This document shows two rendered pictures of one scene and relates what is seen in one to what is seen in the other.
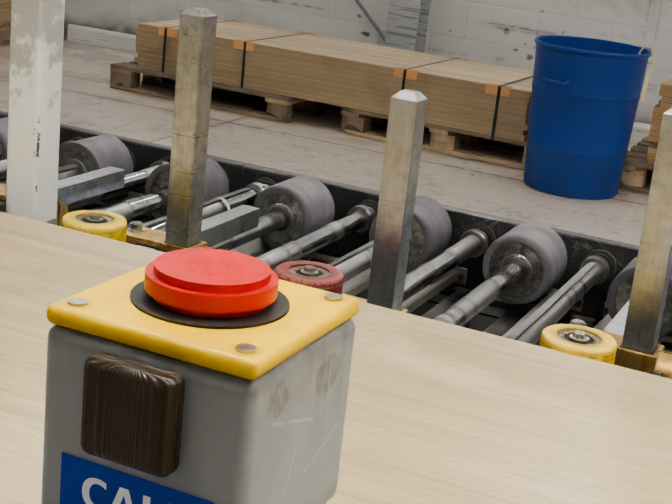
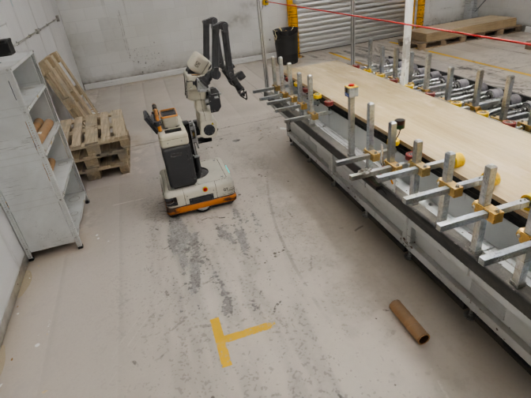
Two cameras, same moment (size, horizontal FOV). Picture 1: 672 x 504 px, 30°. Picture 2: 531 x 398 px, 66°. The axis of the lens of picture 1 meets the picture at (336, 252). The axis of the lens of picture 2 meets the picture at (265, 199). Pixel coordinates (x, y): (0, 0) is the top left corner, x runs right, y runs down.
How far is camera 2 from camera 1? 2.62 m
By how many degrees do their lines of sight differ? 50
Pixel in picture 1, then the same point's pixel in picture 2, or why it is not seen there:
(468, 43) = not seen: outside the picture
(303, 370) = (353, 88)
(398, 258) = (448, 91)
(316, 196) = (464, 82)
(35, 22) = (404, 57)
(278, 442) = (352, 91)
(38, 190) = (404, 80)
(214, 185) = not seen: hidden behind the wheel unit
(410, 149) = (450, 75)
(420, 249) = not seen: hidden behind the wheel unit
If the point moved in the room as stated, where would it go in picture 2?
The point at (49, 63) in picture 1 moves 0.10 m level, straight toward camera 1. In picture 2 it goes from (406, 62) to (402, 65)
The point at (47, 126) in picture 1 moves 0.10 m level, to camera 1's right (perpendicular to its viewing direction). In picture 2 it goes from (405, 71) to (416, 73)
